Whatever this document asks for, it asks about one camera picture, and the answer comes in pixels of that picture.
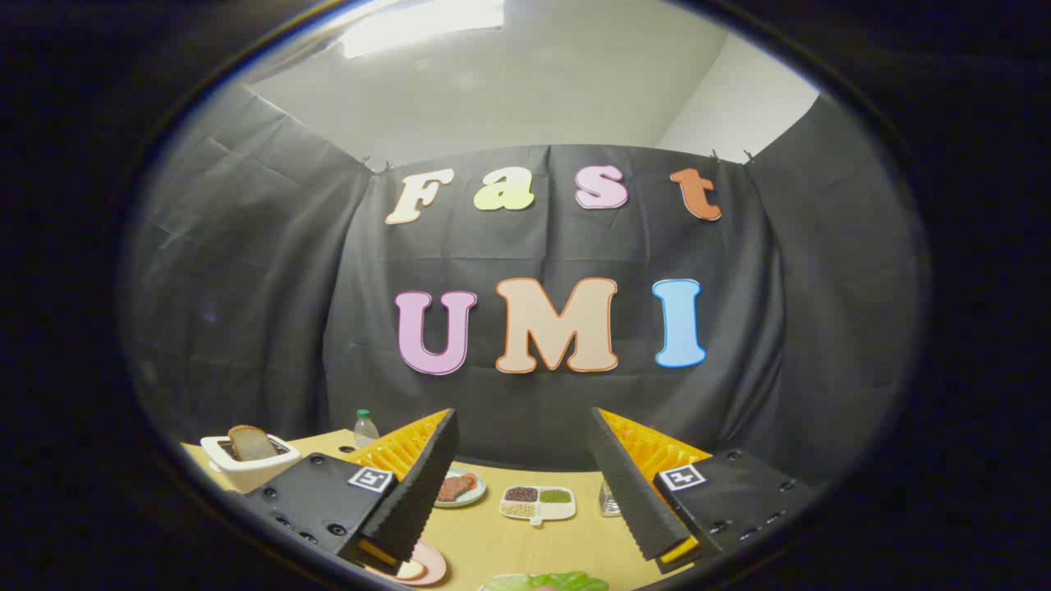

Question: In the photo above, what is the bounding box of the brown bread slice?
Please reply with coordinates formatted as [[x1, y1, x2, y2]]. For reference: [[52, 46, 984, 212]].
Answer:
[[228, 425, 281, 462]]

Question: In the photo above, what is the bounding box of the green lettuce leaf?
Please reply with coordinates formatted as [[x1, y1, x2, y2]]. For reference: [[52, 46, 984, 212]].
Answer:
[[480, 571, 610, 591]]

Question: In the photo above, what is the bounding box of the black backdrop cloth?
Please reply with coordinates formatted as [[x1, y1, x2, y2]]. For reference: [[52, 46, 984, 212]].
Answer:
[[123, 82, 929, 493]]

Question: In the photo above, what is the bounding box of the white divided seasoning dish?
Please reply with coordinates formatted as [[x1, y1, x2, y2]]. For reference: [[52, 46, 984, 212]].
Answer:
[[499, 485, 577, 526]]

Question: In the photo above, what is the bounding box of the white toaster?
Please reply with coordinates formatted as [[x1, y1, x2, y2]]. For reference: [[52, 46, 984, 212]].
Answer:
[[200, 427, 303, 493]]

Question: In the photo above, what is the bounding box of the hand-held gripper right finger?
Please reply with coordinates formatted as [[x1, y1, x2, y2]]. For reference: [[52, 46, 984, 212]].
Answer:
[[587, 406, 822, 575]]

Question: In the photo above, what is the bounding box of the pink round plate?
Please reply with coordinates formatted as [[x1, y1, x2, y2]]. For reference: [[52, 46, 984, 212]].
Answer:
[[361, 538, 448, 587]]

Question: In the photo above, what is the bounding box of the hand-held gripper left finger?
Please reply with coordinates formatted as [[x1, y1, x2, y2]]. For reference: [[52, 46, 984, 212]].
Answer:
[[244, 408, 461, 577]]

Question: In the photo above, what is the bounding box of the pale green round plate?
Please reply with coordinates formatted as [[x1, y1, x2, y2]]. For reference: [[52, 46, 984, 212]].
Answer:
[[434, 468, 487, 509]]

